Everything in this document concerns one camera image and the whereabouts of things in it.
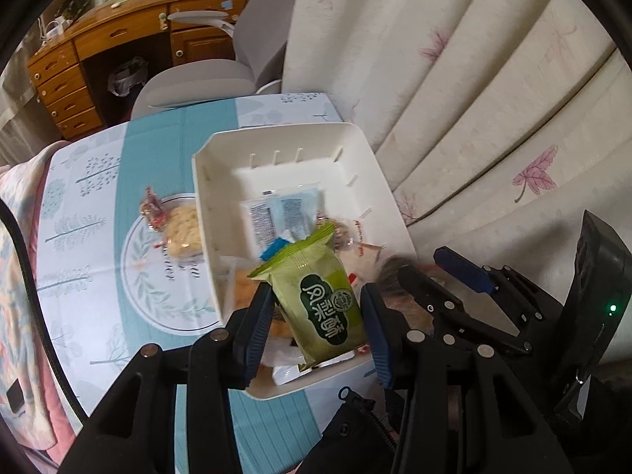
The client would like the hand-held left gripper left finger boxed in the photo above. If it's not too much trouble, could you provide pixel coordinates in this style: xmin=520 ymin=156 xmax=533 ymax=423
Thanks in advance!
xmin=59 ymin=284 xmax=276 ymax=474

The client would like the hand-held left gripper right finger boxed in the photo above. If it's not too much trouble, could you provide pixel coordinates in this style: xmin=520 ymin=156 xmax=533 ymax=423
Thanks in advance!
xmin=359 ymin=286 xmax=574 ymax=474

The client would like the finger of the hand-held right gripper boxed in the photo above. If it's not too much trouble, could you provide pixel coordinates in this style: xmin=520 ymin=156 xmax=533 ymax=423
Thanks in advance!
xmin=433 ymin=245 xmax=564 ymax=349
xmin=397 ymin=264 xmax=534 ymax=355

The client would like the dark brown snack packet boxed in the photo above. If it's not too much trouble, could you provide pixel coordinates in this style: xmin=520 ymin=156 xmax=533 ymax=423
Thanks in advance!
xmin=375 ymin=256 xmax=438 ymax=331

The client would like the green snack packet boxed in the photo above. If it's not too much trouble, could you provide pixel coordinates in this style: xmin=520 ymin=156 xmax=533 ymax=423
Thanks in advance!
xmin=247 ymin=222 xmax=369 ymax=373

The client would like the light blue bread packet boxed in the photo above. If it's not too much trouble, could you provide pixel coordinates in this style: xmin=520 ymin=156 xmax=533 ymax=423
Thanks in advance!
xmin=271 ymin=185 xmax=324 ymax=245

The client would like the white plastic basket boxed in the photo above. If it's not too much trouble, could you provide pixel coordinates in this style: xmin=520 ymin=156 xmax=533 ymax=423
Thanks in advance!
xmin=192 ymin=122 xmax=419 ymax=400

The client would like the orange snack packet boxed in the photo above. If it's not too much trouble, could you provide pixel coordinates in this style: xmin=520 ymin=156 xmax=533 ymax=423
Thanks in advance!
xmin=232 ymin=267 xmax=297 ymax=351

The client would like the white red print packet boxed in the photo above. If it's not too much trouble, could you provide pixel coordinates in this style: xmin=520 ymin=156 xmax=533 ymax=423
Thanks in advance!
xmin=346 ymin=239 xmax=391 ymax=282

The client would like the blue snack packet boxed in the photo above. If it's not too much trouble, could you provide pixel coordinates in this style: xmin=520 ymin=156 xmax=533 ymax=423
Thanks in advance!
xmin=260 ymin=238 xmax=290 ymax=262

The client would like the clear pastry packet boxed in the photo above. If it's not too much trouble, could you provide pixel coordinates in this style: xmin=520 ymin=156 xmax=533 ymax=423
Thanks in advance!
xmin=163 ymin=205 xmax=205 ymax=260

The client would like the white leaf print curtain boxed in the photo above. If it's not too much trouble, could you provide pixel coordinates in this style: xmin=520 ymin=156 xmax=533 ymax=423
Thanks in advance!
xmin=281 ymin=0 xmax=632 ymax=356

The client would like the red wrapped candy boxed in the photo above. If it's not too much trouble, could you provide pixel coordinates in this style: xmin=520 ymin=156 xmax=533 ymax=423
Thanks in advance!
xmin=139 ymin=186 xmax=169 ymax=232

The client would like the blue printed tablecloth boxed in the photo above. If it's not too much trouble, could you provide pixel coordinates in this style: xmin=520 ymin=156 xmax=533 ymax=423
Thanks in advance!
xmin=37 ymin=91 xmax=391 ymax=474

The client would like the pink floral quilt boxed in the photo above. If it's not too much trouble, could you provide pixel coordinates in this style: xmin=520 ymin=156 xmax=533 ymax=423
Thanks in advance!
xmin=0 ymin=141 xmax=80 ymax=455

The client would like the grey office chair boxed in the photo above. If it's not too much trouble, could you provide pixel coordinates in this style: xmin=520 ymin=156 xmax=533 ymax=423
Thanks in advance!
xmin=131 ymin=0 xmax=307 ymax=122

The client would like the wooden desk with drawers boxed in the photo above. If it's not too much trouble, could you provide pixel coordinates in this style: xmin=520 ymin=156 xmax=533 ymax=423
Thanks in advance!
xmin=27 ymin=0 xmax=252 ymax=141

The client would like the white charger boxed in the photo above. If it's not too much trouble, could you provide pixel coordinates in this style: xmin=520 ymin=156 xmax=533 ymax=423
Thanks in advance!
xmin=42 ymin=17 xmax=68 ymax=43

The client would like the dark camouflage box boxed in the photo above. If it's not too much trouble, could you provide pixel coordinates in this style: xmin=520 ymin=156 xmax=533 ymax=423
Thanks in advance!
xmin=54 ymin=0 xmax=94 ymax=19

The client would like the black cable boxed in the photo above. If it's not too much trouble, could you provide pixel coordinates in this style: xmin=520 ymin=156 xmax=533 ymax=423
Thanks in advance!
xmin=0 ymin=197 xmax=86 ymax=423

